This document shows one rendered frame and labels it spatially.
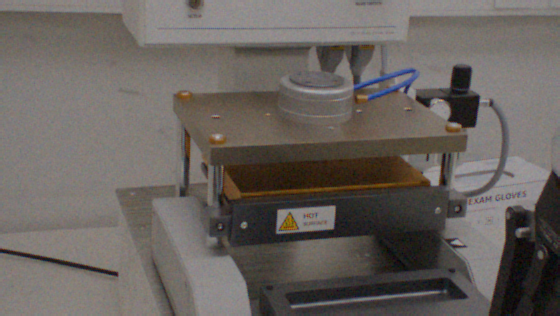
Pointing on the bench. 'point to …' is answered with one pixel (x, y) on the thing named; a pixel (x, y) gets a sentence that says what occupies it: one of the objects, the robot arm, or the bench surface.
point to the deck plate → (268, 272)
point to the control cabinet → (271, 34)
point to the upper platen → (317, 177)
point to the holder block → (377, 295)
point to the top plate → (315, 121)
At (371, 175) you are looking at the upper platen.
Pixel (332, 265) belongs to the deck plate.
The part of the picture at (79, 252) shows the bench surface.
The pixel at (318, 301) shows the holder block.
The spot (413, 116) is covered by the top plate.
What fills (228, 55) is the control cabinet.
